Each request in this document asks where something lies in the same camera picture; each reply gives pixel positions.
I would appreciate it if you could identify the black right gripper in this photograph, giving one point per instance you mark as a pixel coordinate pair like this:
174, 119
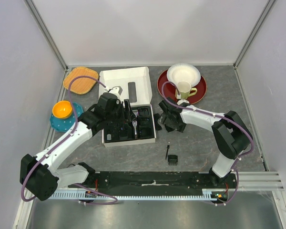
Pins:
178, 126

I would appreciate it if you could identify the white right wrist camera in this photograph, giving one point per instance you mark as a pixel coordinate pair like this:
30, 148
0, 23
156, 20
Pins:
181, 100

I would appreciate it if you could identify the red round plate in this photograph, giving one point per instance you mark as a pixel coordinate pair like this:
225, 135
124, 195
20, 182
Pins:
169, 90

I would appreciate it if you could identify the orange small bowl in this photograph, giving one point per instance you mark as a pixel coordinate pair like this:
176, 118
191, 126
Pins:
62, 109

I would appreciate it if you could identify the teal dotted plate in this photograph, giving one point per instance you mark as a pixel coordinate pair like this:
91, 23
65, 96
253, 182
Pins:
63, 125

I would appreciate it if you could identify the black guard comb lower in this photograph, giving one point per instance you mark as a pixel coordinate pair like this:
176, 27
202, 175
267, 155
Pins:
172, 160

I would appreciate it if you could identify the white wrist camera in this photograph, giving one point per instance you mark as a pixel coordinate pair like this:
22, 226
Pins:
181, 100
117, 90

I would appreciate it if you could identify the black cleaning brush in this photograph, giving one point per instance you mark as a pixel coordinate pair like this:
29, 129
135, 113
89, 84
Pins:
167, 149

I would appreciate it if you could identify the light green mug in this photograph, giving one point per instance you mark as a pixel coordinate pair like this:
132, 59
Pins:
184, 90

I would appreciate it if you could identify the white ceramic bowl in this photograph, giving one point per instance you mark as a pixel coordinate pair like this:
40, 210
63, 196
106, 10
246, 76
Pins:
183, 72

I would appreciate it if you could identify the black guard comb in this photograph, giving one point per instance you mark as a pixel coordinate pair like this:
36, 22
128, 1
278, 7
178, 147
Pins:
172, 160
157, 123

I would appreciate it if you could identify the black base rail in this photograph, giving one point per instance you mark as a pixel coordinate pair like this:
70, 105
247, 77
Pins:
114, 182

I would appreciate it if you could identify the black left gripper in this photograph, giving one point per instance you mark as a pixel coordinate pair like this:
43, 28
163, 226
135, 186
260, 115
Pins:
127, 108

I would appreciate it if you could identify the white cardboard box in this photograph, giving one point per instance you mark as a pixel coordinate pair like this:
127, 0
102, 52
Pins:
136, 86

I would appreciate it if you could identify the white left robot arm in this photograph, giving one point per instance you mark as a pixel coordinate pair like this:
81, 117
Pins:
41, 175

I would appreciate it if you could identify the light blue cable duct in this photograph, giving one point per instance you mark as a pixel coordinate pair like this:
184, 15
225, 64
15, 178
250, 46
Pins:
81, 194

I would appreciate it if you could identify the black plastic insert tray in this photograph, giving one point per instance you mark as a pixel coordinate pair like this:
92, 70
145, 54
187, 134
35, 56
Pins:
119, 131

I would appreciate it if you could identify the silver black hair clipper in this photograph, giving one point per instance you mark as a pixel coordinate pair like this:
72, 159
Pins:
135, 124

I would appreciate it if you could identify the woven orange tray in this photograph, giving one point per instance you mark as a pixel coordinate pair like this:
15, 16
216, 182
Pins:
82, 85

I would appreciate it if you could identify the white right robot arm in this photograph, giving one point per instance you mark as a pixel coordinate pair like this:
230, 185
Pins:
231, 134

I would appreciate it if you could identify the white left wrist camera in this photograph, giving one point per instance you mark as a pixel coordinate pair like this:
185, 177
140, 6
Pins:
117, 90

